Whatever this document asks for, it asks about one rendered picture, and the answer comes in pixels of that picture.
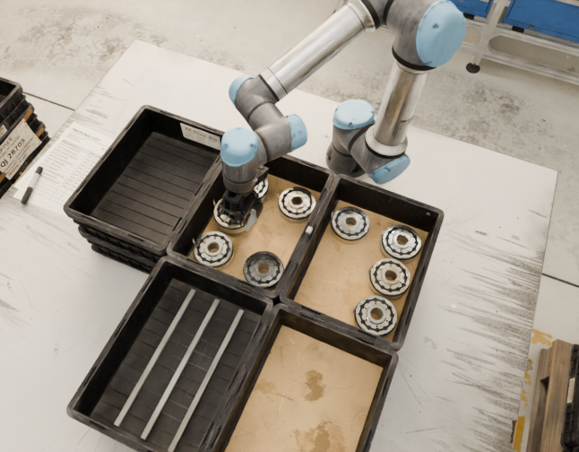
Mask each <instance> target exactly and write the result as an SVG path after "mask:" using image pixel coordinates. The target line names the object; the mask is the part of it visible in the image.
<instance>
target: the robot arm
mask: <svg viewBox="0 0 579 452"><path fill-rule="evenodd" d="M381 26H386V27H387V28H388V29H389V30H390V31H391V32H392V33H393V34H394V41H393V45H392V56H393V59H394V64H393V69H392V72H391V74H390V78H389V81H388V84H387V86H386V89H385V95H384V97H383V100H382V104H381V107H380V109H379V112H378V115H377V119H376V121H375V115H376V114H375V111H374V108H373V107H372V105H371V104H370V103H368V102H366V101H364V100H346V101H344V102H343V103H341V104H340V105H339V106H338V107H337V108H336V109H335V111H334V114H333V140H332V141H331V143H330V145H329V146H328V148H327V151H326V157H325V159H326V164H327V166H328V168H329V169H330V170H332V171H333V172H334V174H336V175H339V174H344V175H347V176H350V177H352V178H357V177H360V176H362V175H364V174H365V173H367V174H368V177H369V178H371V179H372V180H373V181H374V182H375V183H377V184H385V183H387V182H390V181H391V180H393V179H395V178H397V177H398V176H400V175H401V174H402V173H403V172H404V171H405V170H406V169H407V168H408V167H409V165H410V157H409V155H407V154H406V153H405V151H406V149H407V146H408V137H407V135H406V134H407V131H408V129H409V126H410V122H411V120H412V118H413V115H414V113H415V110H416V108H417V106H418V104H419V100H420V97H421V94H422V92H423V90H424V88H425V85H426V83H427V80H428V77H429V75H430V72H431V71H433V70H435V69H437V68H438V67H439V66H441V65H444V64H445V63H447V62H448V61H449V60H450V59H451V58H452V57H453V56H454V52H455V51H458V50H459V48H460V46H461V45H462V42H463V40H464V37H465V33H466V20H465V18H464V16H463V14H462V13H461V12H460V11H459V10H458V9H457V7H456V6H455V5H454V4H453V3H452V2H450V1H448V0H348V2H347V4H345V5H344V6H343V7H342V8H340V9H339V10H338V11H337V12H336V13H334V14H333V15H332V16H330V17H329V18H328V19H327V20H325V21H324V22H323V23H321V24H320V25H319V26H318V27H317V28H315V29H314V30H313V31H311V32H310V33H309V34H308V35H306V36H305V37H304V38H303V39H302V40H301V41H300V42H298V43H297V44H296V45H295V46H294V47H292V48H291V49H290V50H288V51H287V52H286V53H285V54H283V55H282V56H281V57H279V58H278V59H277V60H276V61H275V62H273V63H272V64H271V65H269V66H268V67H267V68H266V69H264V70H263V71H262V72H261V73H260V74H259V75H257V76H256V77H255V78H254V77H253V76H251V75H248V74H244V75H243V76H239V77H238V78H236V79H235V80H234V81H233V82H232V83H231V85H230V87H229V98H230V100H231V101H232V103H233V104H234V106H235V108H236V110H237V111H238V112H239V113H240V114H241V116H242V117H243V118H244V120H245V121H246V122H247V123H248V124H249V126H250V127H251V129H252V130H253V131H252V130H250V129H249V128H246V127H233V128H231V129H230V130H228V131H227V132H226V133H225V134H224V136H223V137H222V139H221V148H220V156H221V158H222V174H223V183H224V185H225V188H226V191H225V193H224V195H223V197H222V199H221V200H220V203H219V204H218V213H219V217H220V216H221V214H222V213H223V214H224V215H226V216H225V218H224V222H225V221H226V220H227V219H228V218H230V219H232V220H235V223H236V224H239V225H241V224H242V223H243V227H244V228H245V226H246V231H249V229H250V228H251V227H252V225H254V224H255V223H256V221H257V219H258V217H259V216H260V214H261V212H262V210H263V208H264V206H263V204H262V200H261V199H259V195H258V194H257V193H256V191H254V189H255V187H256V186H257V185H258V184H259V183H261V182H262V181H263V180H264V179H265V178H267V175H268V171H269V168H267V167H265V166H264V165H263V164H265V163H266V162H269V161H272V160H275V159H277V158H279V157H281V156H283V155H285V154H287V153H292V152H293V151H295V150H297V149H298V148H300V147H302V146H304V145H305V144H306V143H307V128H306V126H305V124H304V122H303V120H302V119H301V117H300V116H297V115H296V114H291V115H287V116H286V117H284V116H283V114H282V113H281V112H280V110H279V109H278V108H277V107H276V105H275V104H276V103H277V102H279V101H280V100H282V99H283V98H284V97H285V96H287V95H288V94H289V93H290V92H292V91H293V90H294V89H296V88H297V87H298V86H299V85H300V84H301V83H303V82H304V81H305V80H306V79H307V78H309V77H310V76H311V75H312V74H314V73H315V72H316V71H318V70H319V69H320V68H322V67H323V66H324V65H326V64H327V63H328V62H329V61H331V60H332V59H333V58H334V57H336V56H337V55H338V54H340V53H341V52H342V51H343V50H344V49H345V48H346V47H348V46H349V45H350V44H351V43H353V42H354V41H355V40H356V39H358V38H359V37H360V36H362V35H363V34H364V33H365V32H367V31H368V32H374V31H375V30H377V29H378V28H379V27H381ZM220 208H221V210H220ZM223 211H224V212H223Z"/></svg>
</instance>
